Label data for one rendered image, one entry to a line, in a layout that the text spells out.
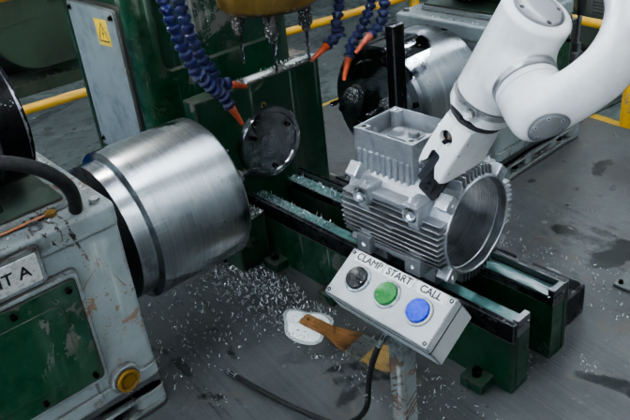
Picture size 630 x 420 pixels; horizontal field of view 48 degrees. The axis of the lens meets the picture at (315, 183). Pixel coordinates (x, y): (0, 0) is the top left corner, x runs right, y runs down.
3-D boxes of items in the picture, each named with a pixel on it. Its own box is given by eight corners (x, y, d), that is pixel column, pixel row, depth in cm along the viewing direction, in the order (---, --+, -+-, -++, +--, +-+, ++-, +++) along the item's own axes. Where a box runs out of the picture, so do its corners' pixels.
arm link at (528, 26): (533, 123, 87) (506, 69, 92) (592, 40, 77) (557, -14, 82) (472, 122, 84) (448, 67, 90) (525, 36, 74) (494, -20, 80)
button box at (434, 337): (340, 307, 95) (322, 290, 92) (369, 263, 97) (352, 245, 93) (442, 367, 84) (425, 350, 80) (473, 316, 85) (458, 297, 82)
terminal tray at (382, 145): (354, 168, 115) (352, 127, 112) (397, 144, 121) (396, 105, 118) (412, 189, 107) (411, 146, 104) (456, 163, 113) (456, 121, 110)
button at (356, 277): (346, 287, 92) (339, 281, 90) (359, 268, 92) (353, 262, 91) (363, 296, 90) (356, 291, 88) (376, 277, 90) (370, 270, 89)
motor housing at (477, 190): (344, 258, 120) (335, 157, 111) (416, 211, 131) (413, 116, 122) (440, 306, 107) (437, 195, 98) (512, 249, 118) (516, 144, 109)
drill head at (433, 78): (312, 159, 156) (300, 48, 144) (434, 99, 178) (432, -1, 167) (398, 194, 138) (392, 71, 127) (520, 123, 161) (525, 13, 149)
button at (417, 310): (405, 320, 85) (399, 314, 84) (419, 299, 85) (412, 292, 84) (425, 331, 83) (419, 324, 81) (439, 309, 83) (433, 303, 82)
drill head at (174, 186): (16, 305, 119) (-33, 172, 107) (199, 215, 139) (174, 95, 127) (83, 376, 102) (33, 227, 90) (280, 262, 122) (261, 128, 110)
